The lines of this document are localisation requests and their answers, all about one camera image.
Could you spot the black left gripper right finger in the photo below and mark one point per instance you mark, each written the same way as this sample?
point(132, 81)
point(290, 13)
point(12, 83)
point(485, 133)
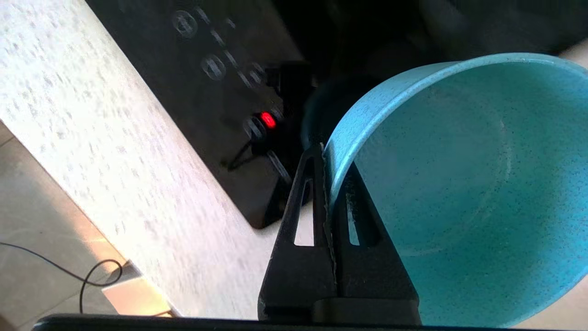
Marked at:
point(372, 285)

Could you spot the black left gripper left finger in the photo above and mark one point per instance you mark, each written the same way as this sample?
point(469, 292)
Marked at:
point(298, 285)

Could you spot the blue plastic bowl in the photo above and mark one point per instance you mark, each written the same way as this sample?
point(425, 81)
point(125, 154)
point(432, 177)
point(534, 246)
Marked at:
point(459, 184)

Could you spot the black glass cooktop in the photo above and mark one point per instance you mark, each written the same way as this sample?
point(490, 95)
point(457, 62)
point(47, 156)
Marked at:
point(183, 92)

